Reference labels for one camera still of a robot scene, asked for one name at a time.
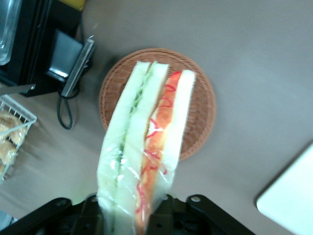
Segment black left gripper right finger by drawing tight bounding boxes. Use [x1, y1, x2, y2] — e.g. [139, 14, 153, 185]
[146, 192, 177, 235]

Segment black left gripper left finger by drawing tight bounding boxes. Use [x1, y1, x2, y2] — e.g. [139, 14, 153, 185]
[82, 193, 110, 235]

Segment triangle sandwich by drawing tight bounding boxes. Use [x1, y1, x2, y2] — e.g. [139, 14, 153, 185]
[96, 60, 197, 235]

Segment round brown wicker basket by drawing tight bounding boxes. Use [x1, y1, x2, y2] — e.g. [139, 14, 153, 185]
[98, 47, 218, 163]

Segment beige plastic tray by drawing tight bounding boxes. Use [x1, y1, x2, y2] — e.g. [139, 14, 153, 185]
[256, 141, 313, 235]

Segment black machine with yellow panel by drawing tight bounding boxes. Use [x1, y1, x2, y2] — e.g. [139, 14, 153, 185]
[0, 0, 95, 97]

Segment clear glass container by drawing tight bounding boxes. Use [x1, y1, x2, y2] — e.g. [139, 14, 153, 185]
[0, 0, 22, 67]

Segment packaged pastries in wire basket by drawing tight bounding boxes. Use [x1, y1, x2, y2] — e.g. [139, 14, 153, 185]
[0, 110, 29, 172]

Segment black looped cable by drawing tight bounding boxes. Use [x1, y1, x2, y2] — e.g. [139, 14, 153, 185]
[56, 83, 80, 130]

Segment white wire basket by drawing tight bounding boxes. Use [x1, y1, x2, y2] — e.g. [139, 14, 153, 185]
[0, 94, 38, 182]

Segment grey metal plate bracket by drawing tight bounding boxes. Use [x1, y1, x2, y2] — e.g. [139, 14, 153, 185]
[47, 29, 96, 97]

